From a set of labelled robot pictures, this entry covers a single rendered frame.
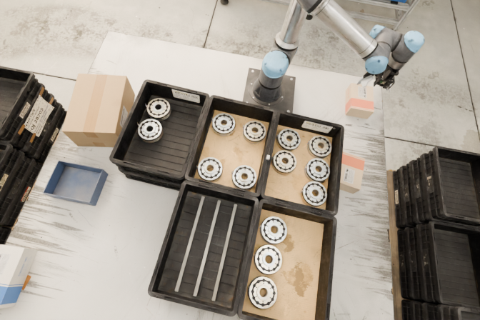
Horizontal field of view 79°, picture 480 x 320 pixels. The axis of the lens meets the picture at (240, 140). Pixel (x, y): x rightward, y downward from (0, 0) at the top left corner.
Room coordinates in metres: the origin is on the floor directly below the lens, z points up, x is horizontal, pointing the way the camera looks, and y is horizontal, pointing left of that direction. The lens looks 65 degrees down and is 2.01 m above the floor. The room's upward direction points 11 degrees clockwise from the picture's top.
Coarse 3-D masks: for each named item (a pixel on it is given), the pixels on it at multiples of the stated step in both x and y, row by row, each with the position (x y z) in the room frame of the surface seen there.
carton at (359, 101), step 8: (352, 88) 1.00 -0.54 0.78; (360, 88) 1.01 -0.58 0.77; (368, 88) 1.02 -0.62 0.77; (352, 96) 0.94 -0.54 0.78; (360, 96) 0.95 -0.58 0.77; (368, 96) 0.96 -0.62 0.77; (352, 104) 0.89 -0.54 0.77; (360, 104) 0.90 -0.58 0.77; (368, 104) 0.91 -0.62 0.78; (352, 112) 0.87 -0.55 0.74; (360, 112) 0.87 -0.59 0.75; (368, 112) 0.87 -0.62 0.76
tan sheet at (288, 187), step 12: (276, 132) 0.62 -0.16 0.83; (300, 132) 0.65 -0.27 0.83; (276, 144) 0.56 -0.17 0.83; (300, 144) 0.59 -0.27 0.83; (300, 156) 0.53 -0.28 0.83; (300, 168) 0.47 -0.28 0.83; (276, 180) 0.40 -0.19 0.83; (288, 180) 0.41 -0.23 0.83; (300, 180) 0.42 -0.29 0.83; (276, 192) 0.35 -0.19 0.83; (288, 192) 0.35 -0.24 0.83; (312, 192) 0.37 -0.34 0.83; (324, 204) 0.33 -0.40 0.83
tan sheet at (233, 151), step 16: (224, 112) 0.68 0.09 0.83; (240, 128) 0.61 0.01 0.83; (208, 144) 0.50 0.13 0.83; (224, 144) 0.52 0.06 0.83; (240, 144) 0.53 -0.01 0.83; (256, 144) 0.55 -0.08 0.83; (224, 160) 0.44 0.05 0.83; (240, 160) 0.46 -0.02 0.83; (256, 160) 0.47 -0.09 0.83; (224, 176) 0.37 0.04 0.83
